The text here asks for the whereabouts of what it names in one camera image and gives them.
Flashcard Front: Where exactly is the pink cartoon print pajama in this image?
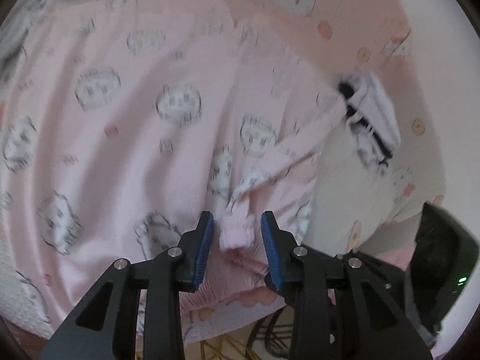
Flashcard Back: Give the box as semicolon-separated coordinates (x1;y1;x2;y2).
1;0;345;342

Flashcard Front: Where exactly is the folded white black clothes stack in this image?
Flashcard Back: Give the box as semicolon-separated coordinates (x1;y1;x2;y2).
337;69;401;176

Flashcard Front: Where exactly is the pink Hello Kitty sofa cover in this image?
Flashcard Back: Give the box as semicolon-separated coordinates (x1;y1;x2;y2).
0;0;480;346

